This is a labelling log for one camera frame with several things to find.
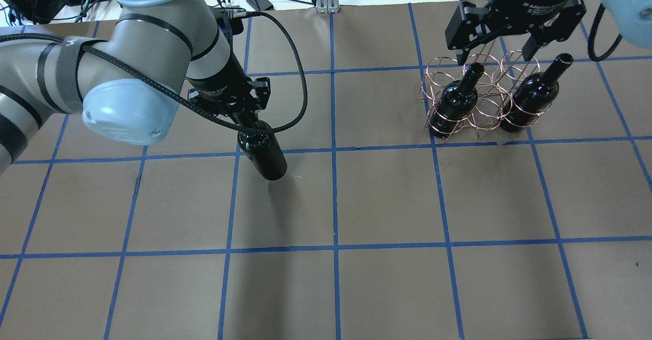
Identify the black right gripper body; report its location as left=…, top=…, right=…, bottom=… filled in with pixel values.
left=445, top=0, right=586, bottom=50

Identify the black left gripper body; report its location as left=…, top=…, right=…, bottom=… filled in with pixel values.
left=186, top=53, right=270, bottom=117

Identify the dark wine bottle carried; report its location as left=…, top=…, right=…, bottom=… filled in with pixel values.
left=230, top=112, right=287, bottom=180

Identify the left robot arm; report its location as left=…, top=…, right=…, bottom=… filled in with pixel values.
left=2, top=0, right=269, bottom=171

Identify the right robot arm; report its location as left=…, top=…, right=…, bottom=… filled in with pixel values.
left=445, top=0, right=650, bottom=65

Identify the dark wine bottle in basket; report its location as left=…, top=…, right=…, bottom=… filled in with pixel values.
left=428, top=63, right=484, bottom=139

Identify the black power adapter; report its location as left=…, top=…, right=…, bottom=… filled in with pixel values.
left=245, top=0, right=275, bottom=12

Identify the copper wire wine basket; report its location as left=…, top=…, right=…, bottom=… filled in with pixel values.
left=419, top=40, right=543, bottom=143

